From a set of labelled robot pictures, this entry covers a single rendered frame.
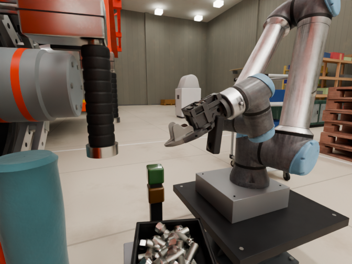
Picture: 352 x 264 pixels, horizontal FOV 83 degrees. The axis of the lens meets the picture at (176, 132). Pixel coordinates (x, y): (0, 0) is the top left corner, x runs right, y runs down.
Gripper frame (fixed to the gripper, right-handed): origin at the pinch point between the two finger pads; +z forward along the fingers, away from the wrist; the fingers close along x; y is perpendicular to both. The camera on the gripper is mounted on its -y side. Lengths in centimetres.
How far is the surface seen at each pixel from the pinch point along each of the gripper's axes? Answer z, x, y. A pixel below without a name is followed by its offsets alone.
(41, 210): 25.1, 20.5, 9.2
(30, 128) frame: 32.9, -18.3, 20.2
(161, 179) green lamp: 7.0, 9.1, -3.1
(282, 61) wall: -835, -753, -198
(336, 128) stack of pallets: -237, -125, -147
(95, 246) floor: 53, -54, -51
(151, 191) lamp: 10.4, 8.9, -4.5
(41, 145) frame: 31.8, -14.0, 14.8
